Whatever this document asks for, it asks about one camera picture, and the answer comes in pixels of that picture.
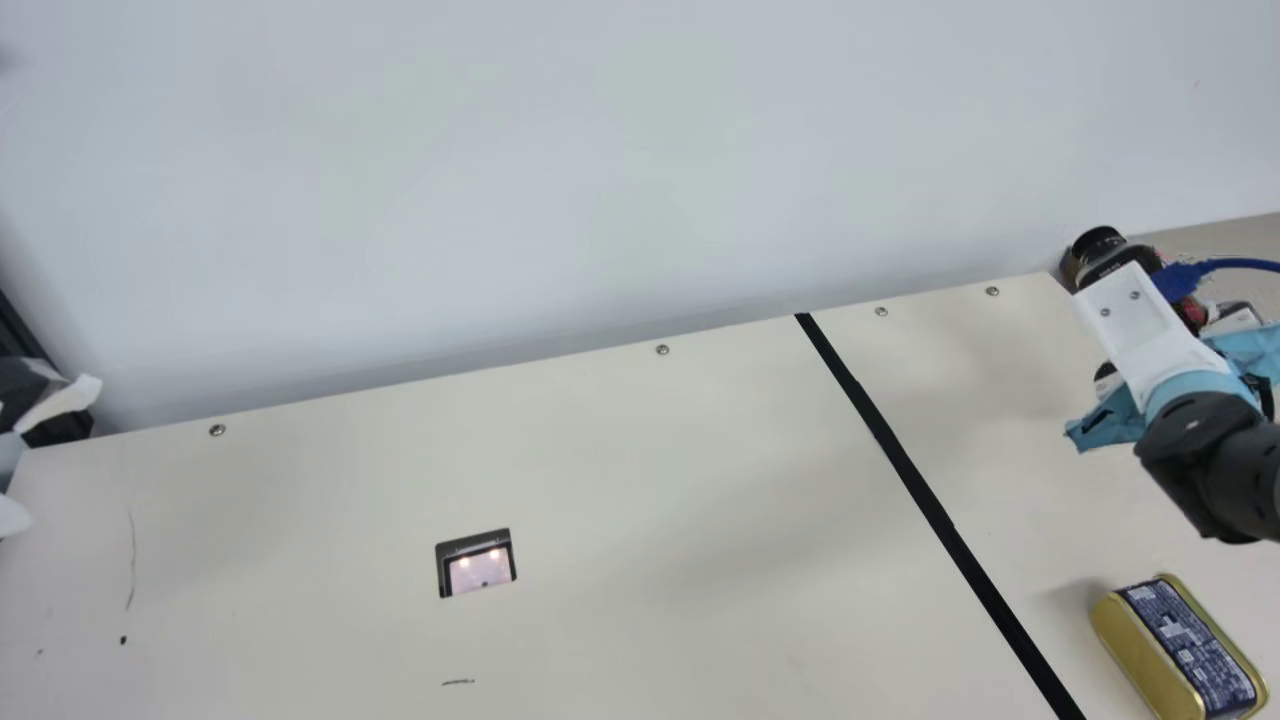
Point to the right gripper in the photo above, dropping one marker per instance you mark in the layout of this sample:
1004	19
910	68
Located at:
1185	383

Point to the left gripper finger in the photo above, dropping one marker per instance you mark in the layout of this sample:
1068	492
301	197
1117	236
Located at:
40	395
10	518

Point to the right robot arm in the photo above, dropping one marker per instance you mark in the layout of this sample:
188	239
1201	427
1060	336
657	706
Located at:
1220	470

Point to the black strip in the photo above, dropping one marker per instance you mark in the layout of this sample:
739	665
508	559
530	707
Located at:
930	510

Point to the gold rectangular tin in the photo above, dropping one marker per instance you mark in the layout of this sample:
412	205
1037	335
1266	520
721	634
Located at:
1180	650

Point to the small square scanner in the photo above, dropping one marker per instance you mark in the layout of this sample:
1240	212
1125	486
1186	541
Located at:
478	566

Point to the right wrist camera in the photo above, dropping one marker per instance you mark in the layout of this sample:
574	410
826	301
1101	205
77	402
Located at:
1140	320

